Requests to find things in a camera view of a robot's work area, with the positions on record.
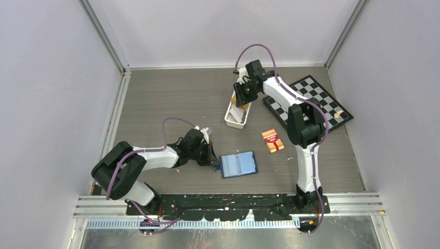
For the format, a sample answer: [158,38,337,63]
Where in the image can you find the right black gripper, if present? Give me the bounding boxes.
[232,79,259,108]

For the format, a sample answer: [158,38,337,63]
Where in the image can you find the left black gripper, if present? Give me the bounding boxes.
[189,141,219,166]

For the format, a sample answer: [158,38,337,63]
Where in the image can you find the white plastic tray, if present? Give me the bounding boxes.
[224,92,252,129]

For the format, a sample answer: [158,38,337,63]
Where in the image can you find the blue card holder wallet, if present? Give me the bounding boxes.
[215,151,258,179]

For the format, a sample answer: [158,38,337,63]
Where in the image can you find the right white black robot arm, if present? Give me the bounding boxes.
[233,60,328,213]

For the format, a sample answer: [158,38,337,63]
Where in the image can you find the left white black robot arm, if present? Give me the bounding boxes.
[91,127,219,215]

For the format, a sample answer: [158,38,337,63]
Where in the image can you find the grey cards in tray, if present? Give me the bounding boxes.
[229,105,246,123]

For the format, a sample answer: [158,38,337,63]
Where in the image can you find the red orange card pack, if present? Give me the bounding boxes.
[262,129,284,153]

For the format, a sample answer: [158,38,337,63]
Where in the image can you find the black white chessboard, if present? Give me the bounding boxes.
[262,75,354,133]

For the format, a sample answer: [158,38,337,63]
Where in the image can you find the beige chess piece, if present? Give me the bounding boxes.
[334,110,343,119]

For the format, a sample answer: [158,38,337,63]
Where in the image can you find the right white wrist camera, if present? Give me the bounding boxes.
[233,67,249,84]

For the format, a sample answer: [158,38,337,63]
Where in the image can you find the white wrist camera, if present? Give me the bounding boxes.
[233,67,249,84]
[195,126,212,143]

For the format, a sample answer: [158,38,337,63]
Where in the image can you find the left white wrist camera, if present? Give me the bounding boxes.
[195,126,212,143]

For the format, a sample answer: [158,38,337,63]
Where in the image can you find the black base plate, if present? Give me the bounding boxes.
[126,193,330,222]

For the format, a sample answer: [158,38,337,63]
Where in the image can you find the aluminium frame rail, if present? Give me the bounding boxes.
[73,196,127,218]

